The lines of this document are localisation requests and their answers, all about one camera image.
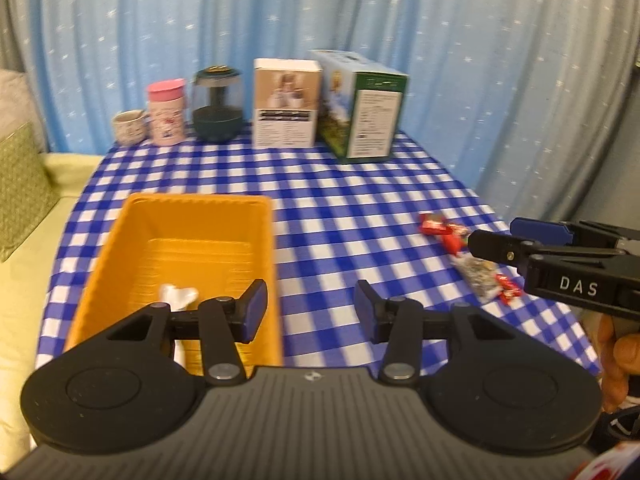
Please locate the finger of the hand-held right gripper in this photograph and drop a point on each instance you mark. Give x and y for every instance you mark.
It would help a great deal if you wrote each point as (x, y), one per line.
(542, 231)
(492, 247)

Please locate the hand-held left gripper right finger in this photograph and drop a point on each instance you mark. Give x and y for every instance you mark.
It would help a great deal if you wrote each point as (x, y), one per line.
(364, 302)

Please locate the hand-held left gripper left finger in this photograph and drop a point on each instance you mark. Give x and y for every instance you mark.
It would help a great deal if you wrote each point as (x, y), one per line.
(255, 305)

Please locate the clear snack packet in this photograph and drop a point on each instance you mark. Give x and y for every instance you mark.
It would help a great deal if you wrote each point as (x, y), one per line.
(477, 277)

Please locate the red candy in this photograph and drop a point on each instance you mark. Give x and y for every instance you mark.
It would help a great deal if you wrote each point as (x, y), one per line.
(455, 241)
(509, 289)
(434, 223)

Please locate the white candy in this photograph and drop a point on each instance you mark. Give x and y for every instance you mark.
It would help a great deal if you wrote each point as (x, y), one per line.
(175, 296)

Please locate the orange plastic tray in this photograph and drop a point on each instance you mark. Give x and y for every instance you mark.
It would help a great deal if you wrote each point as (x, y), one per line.
(190, 225)

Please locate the person's right hand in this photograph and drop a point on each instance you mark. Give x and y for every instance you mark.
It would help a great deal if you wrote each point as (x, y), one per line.
(622, 365)

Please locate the blue white checkered tablecloth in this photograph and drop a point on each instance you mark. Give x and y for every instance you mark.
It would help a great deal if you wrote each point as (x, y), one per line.
(350, 220)

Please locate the green cardboard box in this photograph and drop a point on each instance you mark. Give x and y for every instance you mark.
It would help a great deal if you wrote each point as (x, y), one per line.
(375, 120)

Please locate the person's patterned clothing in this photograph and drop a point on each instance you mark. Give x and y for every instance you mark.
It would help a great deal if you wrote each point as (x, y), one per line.
(617, 462)

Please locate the dark green humidifier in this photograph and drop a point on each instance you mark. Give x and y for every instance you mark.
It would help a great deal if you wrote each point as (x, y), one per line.
(217, 120)

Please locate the white cardboard box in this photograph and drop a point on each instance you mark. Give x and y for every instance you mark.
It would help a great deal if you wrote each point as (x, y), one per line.
(285, 110)

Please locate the pink lidded cup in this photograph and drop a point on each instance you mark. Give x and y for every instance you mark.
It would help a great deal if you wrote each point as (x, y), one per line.
(167, 120)

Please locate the small ceramic cup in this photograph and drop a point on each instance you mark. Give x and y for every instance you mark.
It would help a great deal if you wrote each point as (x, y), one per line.
(129, 127)

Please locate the pale yellow sofa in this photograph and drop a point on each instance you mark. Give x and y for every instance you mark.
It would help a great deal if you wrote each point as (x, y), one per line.
(20, 320)

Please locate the green zigzag cushion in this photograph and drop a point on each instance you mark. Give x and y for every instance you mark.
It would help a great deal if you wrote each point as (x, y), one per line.
(20, 185)

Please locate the blue star curtain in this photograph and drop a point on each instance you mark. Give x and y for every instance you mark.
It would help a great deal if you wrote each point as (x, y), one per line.
(350, 5)

